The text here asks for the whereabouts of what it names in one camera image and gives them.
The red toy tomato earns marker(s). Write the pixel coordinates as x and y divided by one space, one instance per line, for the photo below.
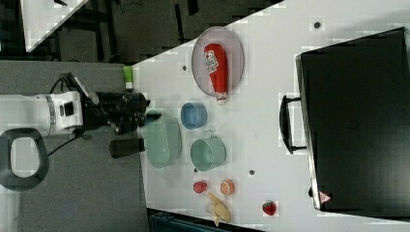
199 187

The toy peeled banana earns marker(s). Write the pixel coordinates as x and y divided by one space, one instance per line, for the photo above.
217 209

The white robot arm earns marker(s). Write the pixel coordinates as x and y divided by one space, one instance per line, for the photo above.
26 121

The black toaster oven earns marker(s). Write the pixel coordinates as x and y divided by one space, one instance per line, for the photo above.
355 106

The green mug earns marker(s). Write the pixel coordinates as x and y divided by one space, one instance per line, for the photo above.
207 152

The green perforated colander basket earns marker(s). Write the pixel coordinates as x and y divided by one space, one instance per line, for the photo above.
163 142

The black cylinder post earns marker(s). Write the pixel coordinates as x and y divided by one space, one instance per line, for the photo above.
126 147

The green marker bottle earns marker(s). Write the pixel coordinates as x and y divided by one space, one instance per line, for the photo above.
128 77

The grey round plate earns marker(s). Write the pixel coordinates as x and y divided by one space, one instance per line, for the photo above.
234 55

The toy strawberry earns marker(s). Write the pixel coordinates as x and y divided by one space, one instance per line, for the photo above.
269 208

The blue bowl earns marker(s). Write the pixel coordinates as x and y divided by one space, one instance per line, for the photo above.
193 115

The red plush ketchup bottle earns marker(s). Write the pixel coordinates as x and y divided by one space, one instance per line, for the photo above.
216 64

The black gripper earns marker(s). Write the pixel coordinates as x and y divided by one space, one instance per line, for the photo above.
124 113

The dark blue storage crate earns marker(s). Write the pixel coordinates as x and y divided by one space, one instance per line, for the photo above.
167 223

